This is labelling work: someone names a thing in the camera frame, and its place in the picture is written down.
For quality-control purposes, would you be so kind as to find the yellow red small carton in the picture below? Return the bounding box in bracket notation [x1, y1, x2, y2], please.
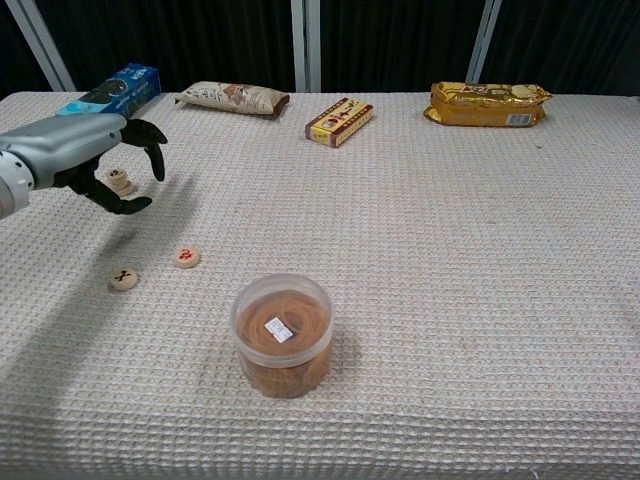
[304, 97, 375, 149]

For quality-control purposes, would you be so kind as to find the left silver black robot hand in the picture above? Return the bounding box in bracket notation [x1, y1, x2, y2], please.
[0, 113, 168, 216]

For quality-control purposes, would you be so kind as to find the white double partition post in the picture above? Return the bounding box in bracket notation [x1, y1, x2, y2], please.
[291, 0, 322, 94]

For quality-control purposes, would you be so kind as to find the beige waffle tablecloth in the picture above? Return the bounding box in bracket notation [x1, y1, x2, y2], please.
[0, 91, 640, 480]

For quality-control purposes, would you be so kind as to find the round wooden X game piece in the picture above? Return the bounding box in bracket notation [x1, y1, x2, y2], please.
[109, 267, 139, 292]

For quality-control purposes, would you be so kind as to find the clear jar of rubber bands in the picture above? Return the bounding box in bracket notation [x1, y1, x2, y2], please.
[229, 273, 334, 400]

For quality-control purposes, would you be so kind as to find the blue cookie box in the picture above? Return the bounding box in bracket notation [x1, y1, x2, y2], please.
[55, 63, 162, 121]

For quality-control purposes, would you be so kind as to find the gold foil snack packet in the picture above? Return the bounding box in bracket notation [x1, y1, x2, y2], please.
[423, 81, 554, 128]

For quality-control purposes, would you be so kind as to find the beige brown snack packet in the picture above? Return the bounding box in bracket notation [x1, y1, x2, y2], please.
[174, 81, 291, 120]

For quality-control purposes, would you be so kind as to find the dark curtain panel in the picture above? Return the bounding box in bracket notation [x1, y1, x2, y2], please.
[482, 0, 640, 99]
[319, 0, 486, 94]
[0, 0, 54, 101]
[22, 0, 296, 94]

